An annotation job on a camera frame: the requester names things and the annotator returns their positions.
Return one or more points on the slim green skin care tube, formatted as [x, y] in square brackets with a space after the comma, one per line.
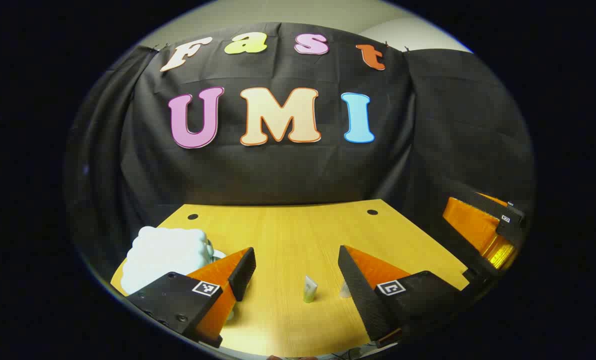
[310, 292]

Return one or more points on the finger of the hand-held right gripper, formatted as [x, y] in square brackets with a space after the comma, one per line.
[470, 222]

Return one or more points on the white suitcase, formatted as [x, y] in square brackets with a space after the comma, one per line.
[163, 255]

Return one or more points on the wide white green skin care tube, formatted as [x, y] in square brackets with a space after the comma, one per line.
[345, 291]

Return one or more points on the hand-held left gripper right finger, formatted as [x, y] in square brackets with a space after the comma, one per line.
[358, 295]

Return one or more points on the black backdrop cloth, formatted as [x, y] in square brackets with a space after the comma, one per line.
[278, 175]

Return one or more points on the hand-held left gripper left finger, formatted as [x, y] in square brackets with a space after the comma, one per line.
[245, 272]

